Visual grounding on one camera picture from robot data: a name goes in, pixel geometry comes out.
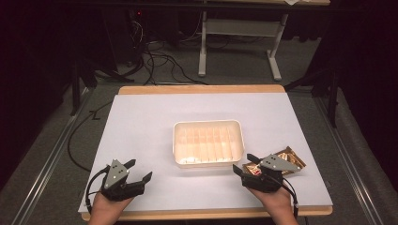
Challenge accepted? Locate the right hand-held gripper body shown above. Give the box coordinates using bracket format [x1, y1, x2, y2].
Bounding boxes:
[241, 154, 301, 193]

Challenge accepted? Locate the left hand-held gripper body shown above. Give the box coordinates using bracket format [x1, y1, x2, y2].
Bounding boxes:
[99, 158, 146, 203]

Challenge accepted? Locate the gold foil snack packet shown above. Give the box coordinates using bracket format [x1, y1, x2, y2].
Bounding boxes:
[243, 145, 307, 176]

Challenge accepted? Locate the white plastic tray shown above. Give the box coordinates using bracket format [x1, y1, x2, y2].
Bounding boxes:
[172, 120, 245, 169]

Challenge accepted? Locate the person's right hand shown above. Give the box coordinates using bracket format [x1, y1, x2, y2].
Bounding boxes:
[250, 184, 297, 218]

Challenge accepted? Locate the person's left hand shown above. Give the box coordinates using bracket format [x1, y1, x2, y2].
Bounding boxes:
[88, 190, 135, 218]

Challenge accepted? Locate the white table mat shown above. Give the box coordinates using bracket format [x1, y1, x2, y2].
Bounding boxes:
[78, 92, 333, 214]

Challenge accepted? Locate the wooden table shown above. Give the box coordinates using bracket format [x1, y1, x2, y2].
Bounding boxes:
[81, 83, 333, 222]

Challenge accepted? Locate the black metal stand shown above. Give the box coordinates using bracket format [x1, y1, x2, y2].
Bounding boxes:
[283, 67, 342, 128]
[69, 59, 126, 116]

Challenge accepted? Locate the dark computer tower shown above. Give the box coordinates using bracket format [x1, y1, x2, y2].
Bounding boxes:
[102, 7, 148, 68]

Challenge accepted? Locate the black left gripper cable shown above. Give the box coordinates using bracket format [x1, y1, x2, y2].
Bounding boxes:
[84, 165, 111, 216]

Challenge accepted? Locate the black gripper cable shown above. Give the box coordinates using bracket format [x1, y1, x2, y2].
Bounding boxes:
[84, 165, 111, 216]
[275, 174, 299, 219]

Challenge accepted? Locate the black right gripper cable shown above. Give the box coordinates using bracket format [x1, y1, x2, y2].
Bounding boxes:
[275, 174, 299, 219]

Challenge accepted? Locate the black floor cable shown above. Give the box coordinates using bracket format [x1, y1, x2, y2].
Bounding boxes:
[67, 101, 114, 173]

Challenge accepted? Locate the metal floor rail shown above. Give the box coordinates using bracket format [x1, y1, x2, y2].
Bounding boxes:
[11, 87, 93, 225]
[314, 97, 383, 225]

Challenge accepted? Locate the tangle of black cables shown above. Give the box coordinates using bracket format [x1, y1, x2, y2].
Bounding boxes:
[125, 18, 209, 86]

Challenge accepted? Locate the white metal desk frame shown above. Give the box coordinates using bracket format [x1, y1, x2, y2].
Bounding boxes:
[197, 10, 289, 82]

